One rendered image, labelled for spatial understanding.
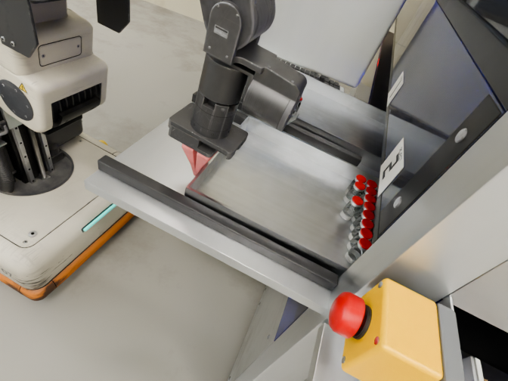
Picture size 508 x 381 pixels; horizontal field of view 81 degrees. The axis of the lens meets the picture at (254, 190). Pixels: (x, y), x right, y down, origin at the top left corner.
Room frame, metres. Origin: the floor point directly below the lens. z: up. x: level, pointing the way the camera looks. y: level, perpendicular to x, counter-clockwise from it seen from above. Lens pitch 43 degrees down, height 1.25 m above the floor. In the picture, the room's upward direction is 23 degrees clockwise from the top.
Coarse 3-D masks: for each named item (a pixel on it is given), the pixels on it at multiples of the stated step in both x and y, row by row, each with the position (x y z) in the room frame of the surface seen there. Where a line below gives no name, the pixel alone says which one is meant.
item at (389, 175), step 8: (400, 144) 0.43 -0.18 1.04; (392, 152) 0.44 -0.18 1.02; (400, 152) 0.41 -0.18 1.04; (392, 160) 0.41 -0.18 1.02; (400, 160) 0.39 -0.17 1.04; (384, 168) 0.42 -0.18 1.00; (392, 168) 0.39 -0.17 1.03; (400, 168) 0.37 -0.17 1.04; (392, 176) 0.37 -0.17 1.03; (384, 184) 0.37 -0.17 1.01
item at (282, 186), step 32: (256, 128) 0.55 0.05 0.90; (224, 160) 0.43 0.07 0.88; (256, 160) 0.47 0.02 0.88; (288, 160) 0.51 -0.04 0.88; (320, 160) 0.54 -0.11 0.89; (192, 192) 0.30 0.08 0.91; (224, 192) 0.35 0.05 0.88; (256, 192) 0.38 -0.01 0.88; (288, 192) 0.42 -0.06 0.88; (320, 192) 0.45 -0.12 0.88; (256, 224) 0.29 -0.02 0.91; (288, 224) 0.34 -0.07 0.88; (320, 224) 0.37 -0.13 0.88; (320, 256) 0.28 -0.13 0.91
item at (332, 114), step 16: (304, 96) 0.83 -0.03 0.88; (320, 96) 0.87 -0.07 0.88; (336, 96) 0.88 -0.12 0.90; (352, 96) 0.88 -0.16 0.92; (304, 112) 0.74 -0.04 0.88; (320, 112) 0.77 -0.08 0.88; (336, 112) 0.81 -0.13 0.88; (352, 112) 0.85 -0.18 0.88; (368, 112) 0.87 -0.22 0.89; (384, 112) 0.86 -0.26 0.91; (304, 128) 0.63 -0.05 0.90; (320, 128) 0.63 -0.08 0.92; (336, 128) 0.72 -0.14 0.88; (352, 128) 0.76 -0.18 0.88; (368, 128) 0.80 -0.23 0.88; (384, 128) 0.84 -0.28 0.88; (352, 144) 0.62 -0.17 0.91; (368, 144) 0.71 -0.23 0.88; (368, 160) 0.61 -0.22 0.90
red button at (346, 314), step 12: (336, 300) 0.16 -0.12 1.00; (348, 300) 0.16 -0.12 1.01; (360, 300) 0.16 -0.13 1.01; (336, 312) 0.15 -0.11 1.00; (348, 312) 0.15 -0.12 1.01; (360, 312) 0.15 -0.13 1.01; (336, 324) 0.14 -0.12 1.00; (348, 324) 0.14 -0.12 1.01; (360, 324) 0.14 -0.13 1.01; (348, 336) 0.14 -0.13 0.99
